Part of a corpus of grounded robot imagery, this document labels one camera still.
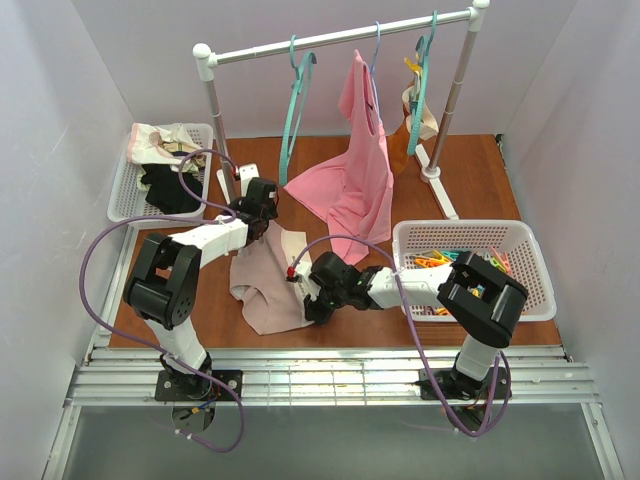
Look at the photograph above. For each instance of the teal clothes hanger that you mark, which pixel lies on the teal clothes hanger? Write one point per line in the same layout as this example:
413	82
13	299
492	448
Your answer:
303	71

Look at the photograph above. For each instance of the yellow clothespin on hanger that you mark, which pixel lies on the yellow clothespin on hanger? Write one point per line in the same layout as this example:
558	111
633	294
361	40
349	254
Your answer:
416	68

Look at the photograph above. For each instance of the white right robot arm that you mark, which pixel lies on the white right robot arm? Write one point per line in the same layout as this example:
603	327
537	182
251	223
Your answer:
486	302

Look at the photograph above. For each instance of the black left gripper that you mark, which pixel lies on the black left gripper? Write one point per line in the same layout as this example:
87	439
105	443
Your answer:
255	227

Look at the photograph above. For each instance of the black garment in basket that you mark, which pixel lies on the black garment in basket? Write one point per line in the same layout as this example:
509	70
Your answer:
165	191

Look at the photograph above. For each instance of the brown beige underwear hanging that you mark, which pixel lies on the brown beige underwear hanging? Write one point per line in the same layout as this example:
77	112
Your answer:
398	141

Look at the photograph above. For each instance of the teal hanger on right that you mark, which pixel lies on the teal hanger on right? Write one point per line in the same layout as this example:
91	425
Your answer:
422	90

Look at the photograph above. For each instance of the pink t-shirt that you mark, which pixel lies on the pink t-shirt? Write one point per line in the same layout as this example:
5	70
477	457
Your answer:
352	192

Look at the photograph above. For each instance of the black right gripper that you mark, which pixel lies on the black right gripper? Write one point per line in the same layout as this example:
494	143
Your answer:
317	304

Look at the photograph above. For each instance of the mauve underwear white waistband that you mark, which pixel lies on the mauve underwear white waistband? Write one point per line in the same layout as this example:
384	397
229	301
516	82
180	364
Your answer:
270	303

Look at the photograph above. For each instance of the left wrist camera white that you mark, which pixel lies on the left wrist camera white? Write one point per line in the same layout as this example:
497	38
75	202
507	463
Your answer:
244	174

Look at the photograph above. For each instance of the white clothespin basket right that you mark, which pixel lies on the white clothespin basket right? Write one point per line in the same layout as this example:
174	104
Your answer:
418	244

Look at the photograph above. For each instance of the blue thin hanger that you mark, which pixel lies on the blue thin hanger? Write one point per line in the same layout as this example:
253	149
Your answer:
373	71

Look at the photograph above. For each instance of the aluminium mounting rail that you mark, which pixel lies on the aluminium mounting rail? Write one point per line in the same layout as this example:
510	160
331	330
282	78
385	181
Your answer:
315	377

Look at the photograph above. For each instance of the pile of coloured clothespins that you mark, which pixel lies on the pile of coloured clothespins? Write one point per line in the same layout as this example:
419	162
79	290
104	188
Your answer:
445	260

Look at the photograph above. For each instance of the cream pink garment in basket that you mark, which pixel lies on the cream pink garment in basket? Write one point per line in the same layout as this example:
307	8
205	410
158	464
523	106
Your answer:
154	145

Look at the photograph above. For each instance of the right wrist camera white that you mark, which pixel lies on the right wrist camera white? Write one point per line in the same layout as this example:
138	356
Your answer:
299	277

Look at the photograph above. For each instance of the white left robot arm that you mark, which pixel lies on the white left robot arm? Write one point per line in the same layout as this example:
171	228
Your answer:
162	286

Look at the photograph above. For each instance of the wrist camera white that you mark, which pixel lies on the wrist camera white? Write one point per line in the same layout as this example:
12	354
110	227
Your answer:
299	277
244	174

